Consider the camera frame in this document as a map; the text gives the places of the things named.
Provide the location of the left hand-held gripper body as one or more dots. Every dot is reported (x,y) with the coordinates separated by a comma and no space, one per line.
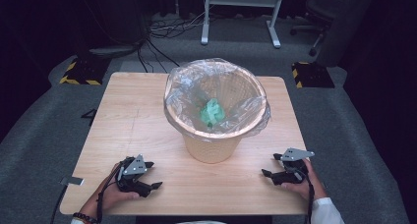
(134,167)

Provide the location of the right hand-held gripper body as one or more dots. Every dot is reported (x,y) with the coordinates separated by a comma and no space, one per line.
(295,154)

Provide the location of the beige plastic mesh wastebasket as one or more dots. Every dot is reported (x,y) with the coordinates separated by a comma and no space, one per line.
(213,150)

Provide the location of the clear plastic bag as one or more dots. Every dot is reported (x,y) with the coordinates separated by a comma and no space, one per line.
(183,86)

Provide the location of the person's right hand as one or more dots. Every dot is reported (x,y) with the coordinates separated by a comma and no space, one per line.
(311,188)

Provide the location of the person's left hand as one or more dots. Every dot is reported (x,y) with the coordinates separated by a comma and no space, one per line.
(108,196)

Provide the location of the crumpled green paper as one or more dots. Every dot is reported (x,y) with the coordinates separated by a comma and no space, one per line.
(212,112)

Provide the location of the black yellow striped base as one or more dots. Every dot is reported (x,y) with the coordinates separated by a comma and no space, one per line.
(313,75)
(86,71)

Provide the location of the flat grey stand base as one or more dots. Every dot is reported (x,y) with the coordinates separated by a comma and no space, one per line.
(113,50)

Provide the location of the grey fabric cover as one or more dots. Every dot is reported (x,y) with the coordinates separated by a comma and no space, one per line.
(350,27)

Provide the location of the black office chair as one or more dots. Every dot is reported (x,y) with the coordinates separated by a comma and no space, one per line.
(323,8)

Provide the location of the metal table bracket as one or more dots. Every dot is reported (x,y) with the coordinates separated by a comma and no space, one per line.
(72,180)

